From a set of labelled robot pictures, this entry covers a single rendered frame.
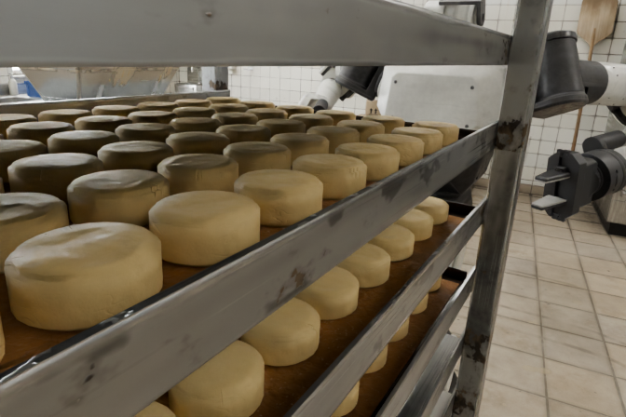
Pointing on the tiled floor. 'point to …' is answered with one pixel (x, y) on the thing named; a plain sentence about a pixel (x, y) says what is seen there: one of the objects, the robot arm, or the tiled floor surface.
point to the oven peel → (594, 29)
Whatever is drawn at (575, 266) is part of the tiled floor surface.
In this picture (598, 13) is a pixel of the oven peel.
